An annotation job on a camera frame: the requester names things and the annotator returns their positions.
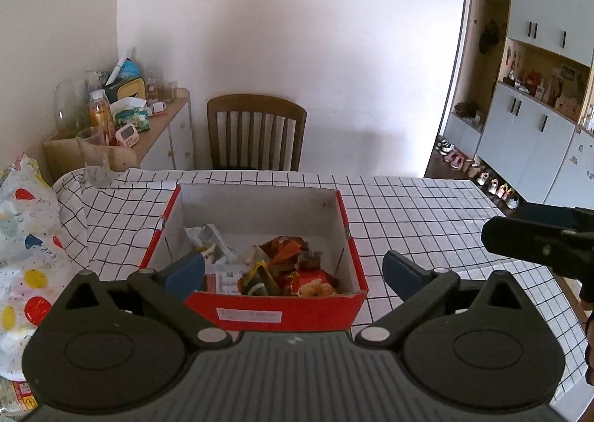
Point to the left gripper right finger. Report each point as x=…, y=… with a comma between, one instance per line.
x=426, y=295

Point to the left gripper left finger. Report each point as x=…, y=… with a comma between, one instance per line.
x=166, y=291

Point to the white orange snack packet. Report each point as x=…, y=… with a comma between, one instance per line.
x=224, y=280

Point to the red yellow snack packet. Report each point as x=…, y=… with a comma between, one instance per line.
x=310, y=284

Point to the shiny brown snack bag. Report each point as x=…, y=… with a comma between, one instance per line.
x=284, y=252

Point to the dark green snack packet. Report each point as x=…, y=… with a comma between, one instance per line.
x=258, y=282

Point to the dark brown cake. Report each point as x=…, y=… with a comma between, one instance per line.
x=308, y=261

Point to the person right hand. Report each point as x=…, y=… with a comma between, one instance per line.
x=589, y=352

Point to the checkered white tablecloth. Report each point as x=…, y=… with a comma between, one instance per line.
x=434, y=222

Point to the red cardboard box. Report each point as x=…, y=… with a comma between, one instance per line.
x=226, y=224

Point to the row of shoes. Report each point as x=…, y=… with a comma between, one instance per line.
x=448, y=162

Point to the dotted colourful plastic bag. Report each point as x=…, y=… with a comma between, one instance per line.
x=34, y=265

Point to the white drawer sideboard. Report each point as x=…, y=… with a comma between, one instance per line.
x=168, y=144

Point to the pink kitchen timer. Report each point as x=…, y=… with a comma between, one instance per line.
x=127, y=136

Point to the clear glass cup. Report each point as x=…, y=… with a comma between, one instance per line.
x=92, y=143

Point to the brown wooden chair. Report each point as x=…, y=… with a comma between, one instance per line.
x=253, y=131

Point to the tissue pack green white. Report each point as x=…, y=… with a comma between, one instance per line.
x=132, y=110

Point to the orange drink bottle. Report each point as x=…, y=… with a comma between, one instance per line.
x=101, y=116

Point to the yellow radio box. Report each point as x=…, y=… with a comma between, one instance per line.
x=132, y=87

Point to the grey wall cabinet unit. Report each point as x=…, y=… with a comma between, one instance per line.
x=523, y=102

